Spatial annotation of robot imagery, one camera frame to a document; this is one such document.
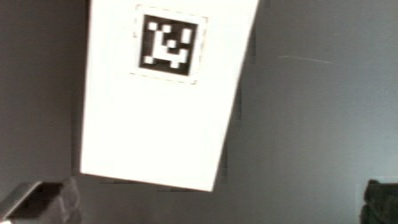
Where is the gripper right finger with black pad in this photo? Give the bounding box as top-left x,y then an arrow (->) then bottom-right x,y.
360,180 -> 398,224

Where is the white cabinet top block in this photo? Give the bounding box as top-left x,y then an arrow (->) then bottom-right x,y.
80,0 -> 259,191

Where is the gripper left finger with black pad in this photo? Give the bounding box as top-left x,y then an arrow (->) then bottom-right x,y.
0,178 -> 81,224

